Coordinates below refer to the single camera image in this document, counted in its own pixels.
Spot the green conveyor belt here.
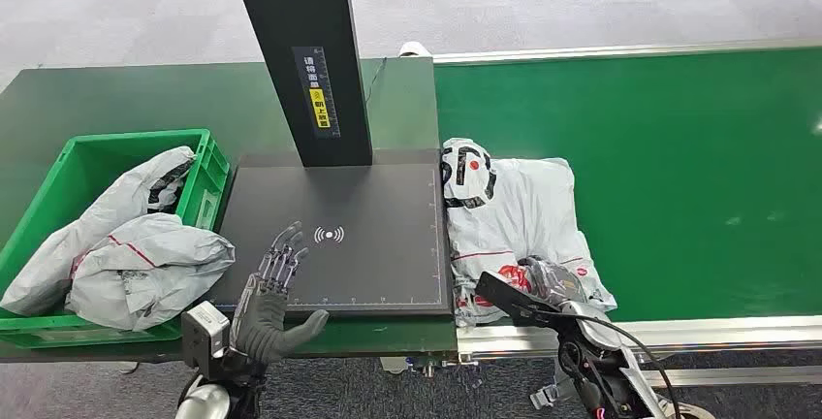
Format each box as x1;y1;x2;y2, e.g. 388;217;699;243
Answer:
433;46;822;324

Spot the aluminium lower conveyor beam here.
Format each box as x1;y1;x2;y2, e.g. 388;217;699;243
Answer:
632;366;822;388

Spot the white package with red print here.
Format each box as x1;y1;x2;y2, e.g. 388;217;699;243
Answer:
440;138;617;329

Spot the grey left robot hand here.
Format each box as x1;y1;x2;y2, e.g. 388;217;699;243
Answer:
230;221;330;366

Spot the black inbound scanner machine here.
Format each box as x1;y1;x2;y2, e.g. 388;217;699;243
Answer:
208;0;454;321

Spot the metal conveyor bracket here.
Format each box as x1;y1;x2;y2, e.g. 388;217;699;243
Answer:
529;382;570;411

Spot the thin black scanner cable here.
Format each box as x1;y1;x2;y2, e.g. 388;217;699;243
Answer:
364;57;389;106

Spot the green plastic crate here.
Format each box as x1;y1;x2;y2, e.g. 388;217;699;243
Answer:
0;128;231;350

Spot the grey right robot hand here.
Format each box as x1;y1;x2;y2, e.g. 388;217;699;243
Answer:
519;255;588;308

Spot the white shoe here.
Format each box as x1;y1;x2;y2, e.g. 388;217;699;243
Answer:
664;402;717;419

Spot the aluminium conveyor side rail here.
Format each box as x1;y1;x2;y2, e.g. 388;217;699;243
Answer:
457;314;822;361
433;38;822;65

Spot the long grey mailer package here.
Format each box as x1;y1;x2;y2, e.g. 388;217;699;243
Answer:
0;145;197;318

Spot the crumpled grey package, red stripe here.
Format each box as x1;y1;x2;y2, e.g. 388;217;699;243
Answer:
66;213;237;333

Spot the yellow and black scanner label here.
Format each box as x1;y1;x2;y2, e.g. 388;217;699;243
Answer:
292;46;341;141

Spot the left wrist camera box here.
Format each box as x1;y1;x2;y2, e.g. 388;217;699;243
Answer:
181;301;231;380

